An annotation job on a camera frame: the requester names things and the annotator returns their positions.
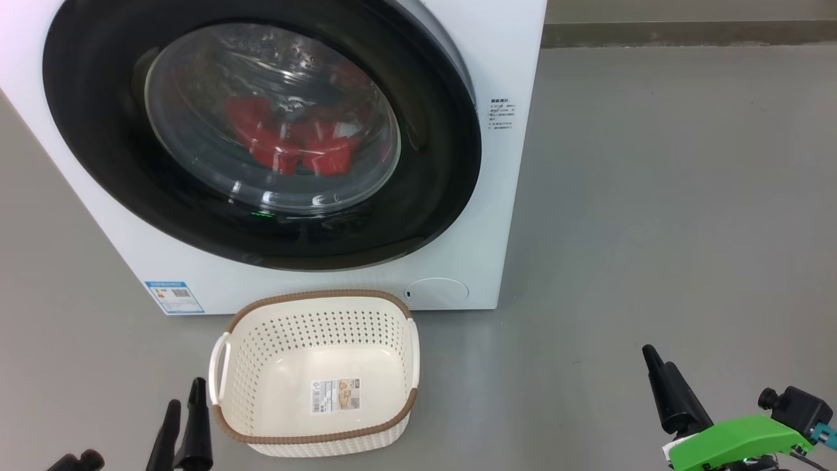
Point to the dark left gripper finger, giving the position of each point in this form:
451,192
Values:
196,432
165,438

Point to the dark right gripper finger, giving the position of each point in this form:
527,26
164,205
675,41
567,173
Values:
692,409
666,399

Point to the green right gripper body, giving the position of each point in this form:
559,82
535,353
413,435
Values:
739,441

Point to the dark washing machine door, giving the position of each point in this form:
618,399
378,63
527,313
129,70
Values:
98,131

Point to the cream perforated laundry basket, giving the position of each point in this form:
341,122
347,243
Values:
366,327

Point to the white front-load washing machine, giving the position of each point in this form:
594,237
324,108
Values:
510,196

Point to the blue energy label sticker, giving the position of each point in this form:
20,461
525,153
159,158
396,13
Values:
173,297

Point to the round white filter cover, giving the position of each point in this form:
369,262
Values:
438,292

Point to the small printed text sticker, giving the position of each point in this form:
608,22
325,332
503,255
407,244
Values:
501,114

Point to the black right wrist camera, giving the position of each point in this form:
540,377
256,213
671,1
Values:
798,407

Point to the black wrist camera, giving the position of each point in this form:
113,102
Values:
75,461
798,407

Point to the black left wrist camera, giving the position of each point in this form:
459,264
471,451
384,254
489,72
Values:
75,461

